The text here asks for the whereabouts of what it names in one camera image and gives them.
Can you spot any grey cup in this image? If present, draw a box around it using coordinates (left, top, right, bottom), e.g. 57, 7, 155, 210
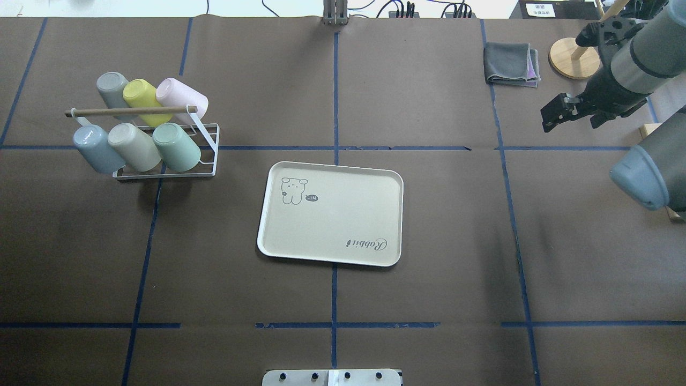
96, 71, 130, 109

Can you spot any green cup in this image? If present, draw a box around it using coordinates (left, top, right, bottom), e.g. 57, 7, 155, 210
152, 122, 201, 173

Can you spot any wooden cutting board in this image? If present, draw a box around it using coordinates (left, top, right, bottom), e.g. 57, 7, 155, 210
639, 124, 684, 223

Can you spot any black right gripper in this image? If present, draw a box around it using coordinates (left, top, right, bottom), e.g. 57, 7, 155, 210
540, 68, 649, 133

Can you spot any wooden mug tree stand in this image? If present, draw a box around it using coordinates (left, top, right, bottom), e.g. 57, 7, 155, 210
548, 1, 628, 80

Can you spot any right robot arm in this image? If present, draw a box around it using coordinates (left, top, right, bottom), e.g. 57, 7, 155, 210
541, 1, 685, 217

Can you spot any grey folded cloth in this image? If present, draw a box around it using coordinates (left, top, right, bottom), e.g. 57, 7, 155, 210
483, 42, 541, 88

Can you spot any white wire cup rack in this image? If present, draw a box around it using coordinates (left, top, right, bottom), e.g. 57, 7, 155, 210
64, 105, 220, 181

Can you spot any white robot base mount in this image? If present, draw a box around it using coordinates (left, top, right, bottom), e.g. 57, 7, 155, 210
262, 368, 404, 385

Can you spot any black label box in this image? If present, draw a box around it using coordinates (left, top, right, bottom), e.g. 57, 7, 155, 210
509, 1, 601, 20

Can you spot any beige rabbit tray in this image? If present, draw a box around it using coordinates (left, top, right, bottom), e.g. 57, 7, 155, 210
257, 161, 404, 267

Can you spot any yellow cup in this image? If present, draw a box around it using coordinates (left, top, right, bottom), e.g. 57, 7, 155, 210
122, 79, 173, 127

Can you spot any beige cup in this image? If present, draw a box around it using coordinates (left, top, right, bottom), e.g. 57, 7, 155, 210
107, 123, 161, 173

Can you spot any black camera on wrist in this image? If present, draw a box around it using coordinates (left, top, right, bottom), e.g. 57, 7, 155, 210
575, 16, 645, 66

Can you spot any blue cup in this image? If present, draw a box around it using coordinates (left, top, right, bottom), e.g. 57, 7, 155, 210
72, 124, 125, 174

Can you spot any pink cup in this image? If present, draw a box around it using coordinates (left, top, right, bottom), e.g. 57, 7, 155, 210
156, 78, 209, 120

